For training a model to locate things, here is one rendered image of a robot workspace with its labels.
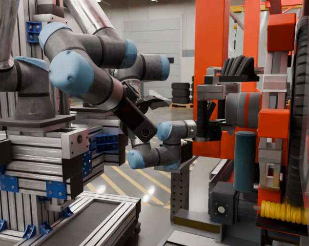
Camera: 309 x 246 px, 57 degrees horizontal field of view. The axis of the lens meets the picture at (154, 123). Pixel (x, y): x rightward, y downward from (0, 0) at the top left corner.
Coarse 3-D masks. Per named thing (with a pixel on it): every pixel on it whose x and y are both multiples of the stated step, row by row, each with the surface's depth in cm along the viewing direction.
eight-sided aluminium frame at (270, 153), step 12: (264, 84) 82; (276, 84) 81; (264, 96) 82; (264, 144) 84; (276, 144) 83; (264, 156) 85; (276, 156) 83; (264, 168) 90; (276, 168) 88; (264, 180) 96; (276, 180) 93
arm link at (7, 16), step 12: (0, 0) 80; (12, 0) 82; (0, 12) 83; (12, 12) 84; (0, 24) 85; (12, 24) 87; (0, 36) 87; (12, 36) 91; (0, 48) 90; (0, 60) 93; (12, 60) 98; (0, 72) 95; (12, 72) 100; (0, 84) 98; (12, 84) 101
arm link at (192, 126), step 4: (188, 120) 116; (192, 120) 116; (188, 124) 113; (192, 124) 114; (188, 128) 113; (192, 128) 114; (196, 128) 114; (188, 132) 113; (192, 132) 114; (196, 132) 114; (188, 136) 114; (192, 136) 115
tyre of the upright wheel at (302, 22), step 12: (300, 24) 86; (300, 36) 81; (300, 48) 79; (300, 60) 77; (300, 72) 75; (300, 84) 75; (300, 96) 74; (300, 108) 74; (300, 120) 74; (300, 132) 74; (288, 168) 83; (288, 180) 83; (300, 180) 80; (288, 192) 87; (300, 192) 83; (300, 204) 90
